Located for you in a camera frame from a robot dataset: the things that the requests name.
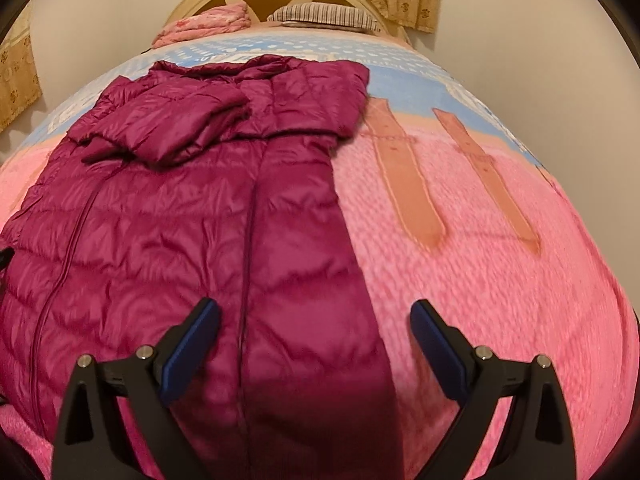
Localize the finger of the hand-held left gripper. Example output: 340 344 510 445
0 247 14 291

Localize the magenta puffer jacket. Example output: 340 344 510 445
0 55 404 480

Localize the pink folded blanket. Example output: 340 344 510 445
152 2 252 49

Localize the pink and blue printed bedspread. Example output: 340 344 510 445
0 29 640 480

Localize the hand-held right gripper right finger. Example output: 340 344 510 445
409 299 576 480

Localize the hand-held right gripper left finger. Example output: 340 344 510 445
51 297 222 480

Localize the striped pillow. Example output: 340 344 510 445
267 2 382 31

